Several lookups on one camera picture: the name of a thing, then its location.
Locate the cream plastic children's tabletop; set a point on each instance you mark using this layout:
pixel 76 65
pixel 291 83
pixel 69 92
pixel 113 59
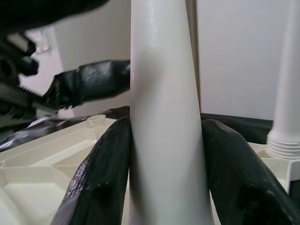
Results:
pixel 35 168

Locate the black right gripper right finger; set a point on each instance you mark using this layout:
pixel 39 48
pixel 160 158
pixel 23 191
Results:
pixel 246 187

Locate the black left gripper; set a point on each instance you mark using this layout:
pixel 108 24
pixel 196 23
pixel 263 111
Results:
pixel 11 70

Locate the white plastic table leg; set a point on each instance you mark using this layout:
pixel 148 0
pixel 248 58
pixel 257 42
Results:
pixel 164 117
pixel 286 82

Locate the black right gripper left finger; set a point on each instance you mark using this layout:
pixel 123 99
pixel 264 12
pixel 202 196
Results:
pixel 98 182

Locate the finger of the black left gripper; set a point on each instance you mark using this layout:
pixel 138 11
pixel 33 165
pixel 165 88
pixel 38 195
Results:
pixel 93 79

